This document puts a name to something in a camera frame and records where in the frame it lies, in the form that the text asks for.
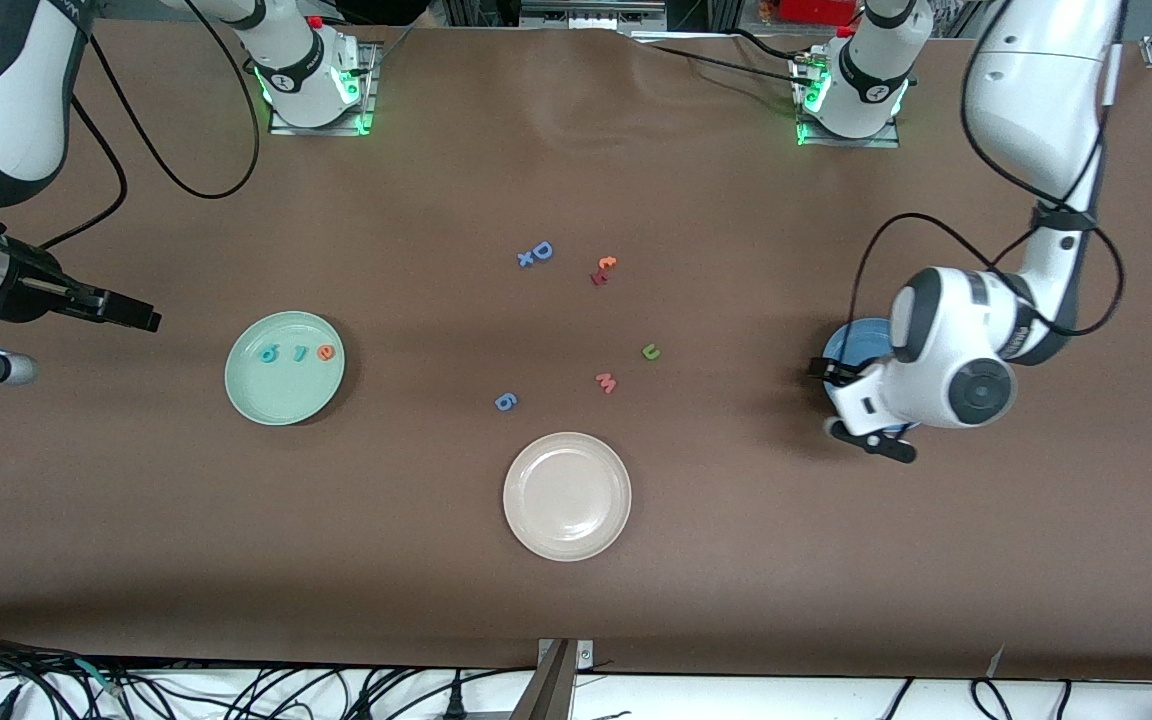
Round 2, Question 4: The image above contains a brown table mat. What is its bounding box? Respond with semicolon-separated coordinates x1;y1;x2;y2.
0;15;1152;681

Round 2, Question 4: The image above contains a beige plate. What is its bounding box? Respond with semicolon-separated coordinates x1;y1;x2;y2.
502;431;633;563

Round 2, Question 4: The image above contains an aluminium profile post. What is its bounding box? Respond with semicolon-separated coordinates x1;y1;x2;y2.
511;638;595;720

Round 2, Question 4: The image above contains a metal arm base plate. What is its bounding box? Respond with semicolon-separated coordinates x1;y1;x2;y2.
269;40;379;137
794;55;903;149

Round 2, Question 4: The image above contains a teal cable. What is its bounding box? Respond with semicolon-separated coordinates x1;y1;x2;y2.
74;658;125;698

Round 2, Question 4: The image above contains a light green plate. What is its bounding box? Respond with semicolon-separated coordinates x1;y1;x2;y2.
224;311;347;427

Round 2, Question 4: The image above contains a white power strip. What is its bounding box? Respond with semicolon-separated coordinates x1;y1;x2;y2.
521;0;672;31

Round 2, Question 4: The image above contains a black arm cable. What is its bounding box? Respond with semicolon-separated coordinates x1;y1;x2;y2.
849;0;1127;343
41;0;263;251

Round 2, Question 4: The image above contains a blue plate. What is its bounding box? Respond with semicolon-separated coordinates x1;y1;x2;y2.
820;318;922;437

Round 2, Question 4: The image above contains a red box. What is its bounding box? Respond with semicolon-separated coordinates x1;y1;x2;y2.
774;0;862;26

